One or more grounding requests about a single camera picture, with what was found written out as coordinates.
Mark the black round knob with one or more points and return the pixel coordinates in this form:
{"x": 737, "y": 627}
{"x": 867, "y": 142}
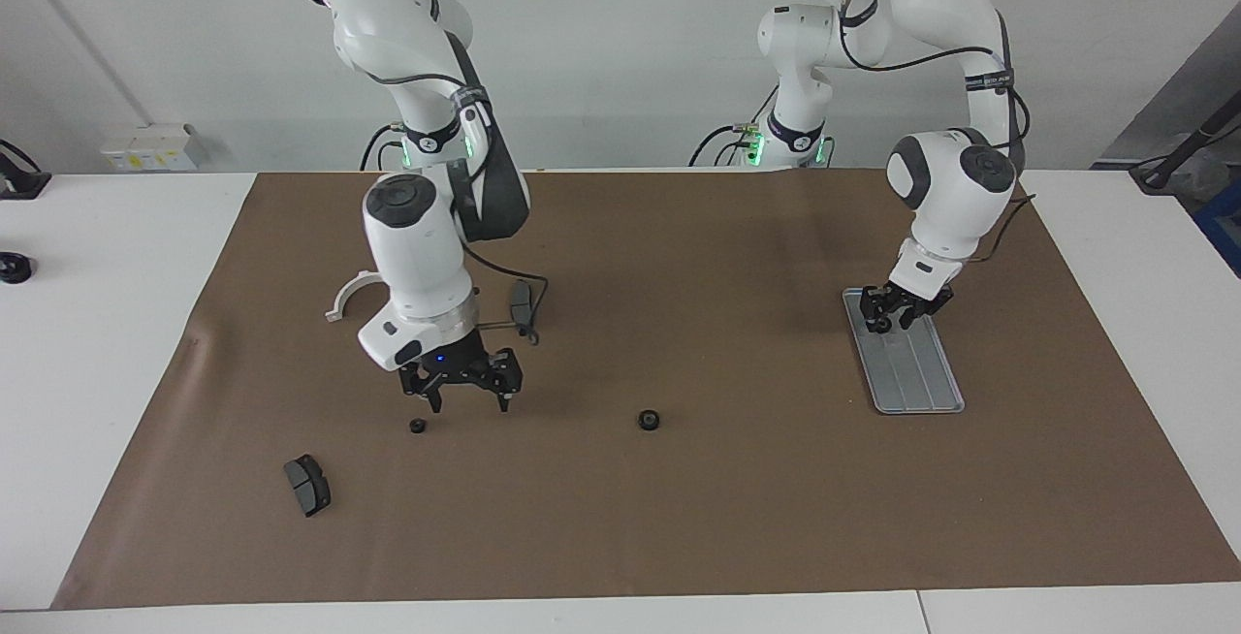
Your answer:
{"x": 14, "y": 269}

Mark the blue crate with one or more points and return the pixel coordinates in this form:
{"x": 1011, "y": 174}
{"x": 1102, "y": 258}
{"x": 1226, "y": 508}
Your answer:
{"x": 1226, "y": 227}

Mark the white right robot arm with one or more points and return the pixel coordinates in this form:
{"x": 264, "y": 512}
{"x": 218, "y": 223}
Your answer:
{"x": 417, "y": 246}

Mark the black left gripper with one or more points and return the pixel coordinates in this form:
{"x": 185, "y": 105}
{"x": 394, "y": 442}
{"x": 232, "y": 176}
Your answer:
{"x": 921, "y": 300}

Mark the black clamp base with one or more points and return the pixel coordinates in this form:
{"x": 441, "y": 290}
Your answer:
{"x": 19, "y": 183}

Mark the white wall power box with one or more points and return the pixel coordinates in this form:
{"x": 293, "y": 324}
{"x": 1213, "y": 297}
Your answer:
{"x": 150, "y": 149}

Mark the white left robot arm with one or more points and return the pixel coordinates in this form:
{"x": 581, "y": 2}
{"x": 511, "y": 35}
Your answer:
{"x": 955, "y": 198}

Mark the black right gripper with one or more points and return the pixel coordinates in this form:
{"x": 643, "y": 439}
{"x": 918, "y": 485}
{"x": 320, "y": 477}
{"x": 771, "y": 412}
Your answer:
{"x": 451, "y": 358}

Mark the silver ribbed metal tray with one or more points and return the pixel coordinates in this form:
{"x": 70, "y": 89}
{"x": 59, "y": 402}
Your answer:
{"x": 916, "y": 382}

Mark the brown paper table mat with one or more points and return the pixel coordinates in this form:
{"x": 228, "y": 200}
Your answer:
{"x": 679, "y": 518}

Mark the dark grey brake pad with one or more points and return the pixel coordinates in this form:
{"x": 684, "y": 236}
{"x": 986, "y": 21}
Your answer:
{"x": 310, "y": 489}
{"x": 521, "y": 300}

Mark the black tripod stand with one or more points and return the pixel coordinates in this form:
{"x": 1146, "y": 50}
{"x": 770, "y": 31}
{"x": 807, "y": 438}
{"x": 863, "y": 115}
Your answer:
{"x": 1188, "y": 144}

